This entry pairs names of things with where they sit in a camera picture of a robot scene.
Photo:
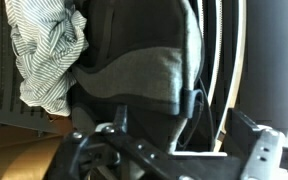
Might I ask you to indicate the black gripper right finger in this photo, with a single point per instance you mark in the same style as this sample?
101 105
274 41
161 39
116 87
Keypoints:
264 160

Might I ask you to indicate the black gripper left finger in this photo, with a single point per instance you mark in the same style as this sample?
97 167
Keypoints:
78 154

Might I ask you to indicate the grey and black bag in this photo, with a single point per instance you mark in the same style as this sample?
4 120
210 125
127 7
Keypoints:
146 55

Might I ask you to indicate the brown couch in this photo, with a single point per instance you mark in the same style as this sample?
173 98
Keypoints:
26 156

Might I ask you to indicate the black mesh office chair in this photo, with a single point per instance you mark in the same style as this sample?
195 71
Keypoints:
13 111

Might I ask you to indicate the striped blue white shirt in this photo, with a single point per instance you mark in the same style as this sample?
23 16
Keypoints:
47 38

